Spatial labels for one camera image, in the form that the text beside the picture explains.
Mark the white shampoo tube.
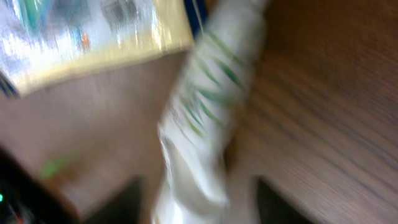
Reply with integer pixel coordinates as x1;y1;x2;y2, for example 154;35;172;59
152;0;268;224

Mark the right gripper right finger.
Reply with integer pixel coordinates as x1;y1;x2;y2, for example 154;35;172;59
256;177;313;224

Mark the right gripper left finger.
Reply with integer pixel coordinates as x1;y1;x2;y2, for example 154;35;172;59
81;176;144;224

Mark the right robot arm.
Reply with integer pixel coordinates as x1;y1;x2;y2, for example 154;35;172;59
1;151;313;224

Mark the cream snack bag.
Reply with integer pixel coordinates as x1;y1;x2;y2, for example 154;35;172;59
1;0;207;98

